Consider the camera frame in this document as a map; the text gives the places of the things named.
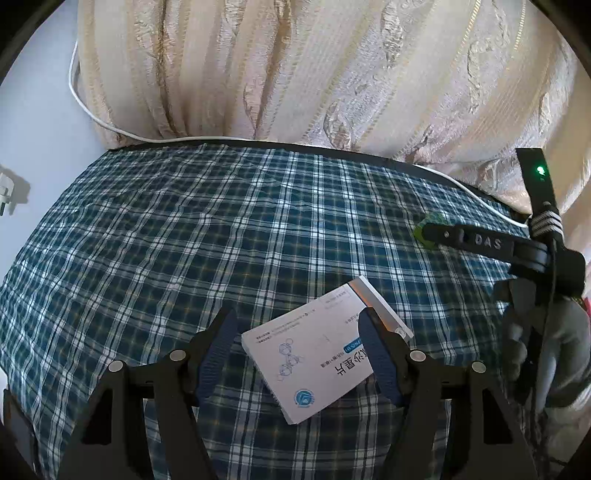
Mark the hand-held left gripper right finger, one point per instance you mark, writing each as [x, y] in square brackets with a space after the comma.
[376, 360]

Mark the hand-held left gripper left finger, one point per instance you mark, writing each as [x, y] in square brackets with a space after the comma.
[217, 355]

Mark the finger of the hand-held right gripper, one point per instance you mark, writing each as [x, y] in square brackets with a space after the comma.
[475, 241]

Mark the green clip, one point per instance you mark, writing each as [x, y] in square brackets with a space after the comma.
[419, 235]

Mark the white medicine box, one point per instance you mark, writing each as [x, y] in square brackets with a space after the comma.
[314, 355]

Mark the person's right forearm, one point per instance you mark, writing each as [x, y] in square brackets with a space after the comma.
[561, 434]

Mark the person's right hand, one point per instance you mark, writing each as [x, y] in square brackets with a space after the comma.
[565, 350]

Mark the blue plaid cloth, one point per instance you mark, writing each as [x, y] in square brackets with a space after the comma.
[184, 240]

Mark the cream patterned curtain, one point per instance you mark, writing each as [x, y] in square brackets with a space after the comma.
[300, 69]

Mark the white power plug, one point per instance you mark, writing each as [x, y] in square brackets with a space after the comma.
[7, 194]

